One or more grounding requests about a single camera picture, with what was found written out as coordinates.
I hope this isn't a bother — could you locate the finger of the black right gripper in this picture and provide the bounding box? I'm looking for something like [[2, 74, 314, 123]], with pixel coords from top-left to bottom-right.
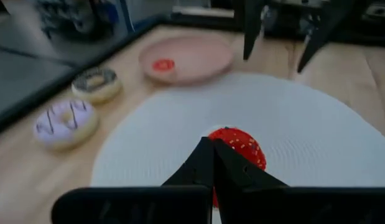
[[296, 0, 358, 74], [243, 0, 267, 62]]

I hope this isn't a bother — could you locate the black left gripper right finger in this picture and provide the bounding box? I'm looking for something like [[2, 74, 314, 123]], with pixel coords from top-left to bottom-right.
[[213, 138, 385, 224]]

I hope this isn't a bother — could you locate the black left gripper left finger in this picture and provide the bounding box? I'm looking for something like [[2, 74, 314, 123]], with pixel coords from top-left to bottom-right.
[[50, 136, 215, 224]]

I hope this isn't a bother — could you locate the light pink plate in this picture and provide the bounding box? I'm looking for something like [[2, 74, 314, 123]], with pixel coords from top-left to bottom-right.
[[138, 34, 235, 86]]

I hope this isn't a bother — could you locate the small red frosted donut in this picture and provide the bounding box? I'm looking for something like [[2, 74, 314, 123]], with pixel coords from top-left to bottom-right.
[[207, 126, 267, 209], [152, 58, 176, 73]]

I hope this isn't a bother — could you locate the large chocolate frosted donut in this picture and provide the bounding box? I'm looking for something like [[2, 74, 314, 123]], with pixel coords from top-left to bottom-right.
[[70, 67, 122, 104]]

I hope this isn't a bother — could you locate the white round woven placemat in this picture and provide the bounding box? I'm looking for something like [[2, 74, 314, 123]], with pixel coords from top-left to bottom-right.
[[90, 72, 385, 189]]

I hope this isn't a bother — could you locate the blue plastic bin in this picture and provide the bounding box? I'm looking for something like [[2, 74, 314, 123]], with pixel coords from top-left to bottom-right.
[[108, 0, 136, 34]]

